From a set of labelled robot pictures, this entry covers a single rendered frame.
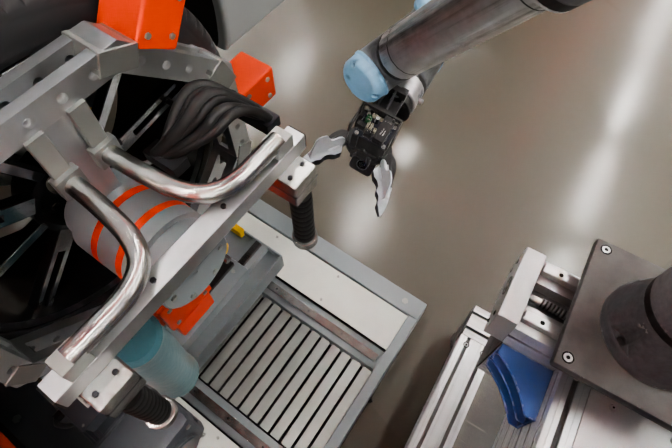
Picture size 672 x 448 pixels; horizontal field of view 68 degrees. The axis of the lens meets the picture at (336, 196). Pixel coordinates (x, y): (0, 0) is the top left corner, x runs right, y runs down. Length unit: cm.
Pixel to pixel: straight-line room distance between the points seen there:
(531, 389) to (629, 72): 182
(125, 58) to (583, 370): 72
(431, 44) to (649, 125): 175
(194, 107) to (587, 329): 62
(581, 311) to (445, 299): 88
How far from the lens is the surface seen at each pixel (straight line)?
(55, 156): 67
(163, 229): 72
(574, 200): 197
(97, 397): 63
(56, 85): 63
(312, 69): 219
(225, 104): 66
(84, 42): 67
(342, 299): 153
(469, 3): 59
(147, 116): 92
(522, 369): 90
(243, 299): 146
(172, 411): 79
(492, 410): 137
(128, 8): 68
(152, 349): 85
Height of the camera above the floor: 151
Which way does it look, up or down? 58 degrees down
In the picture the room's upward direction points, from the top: straight up
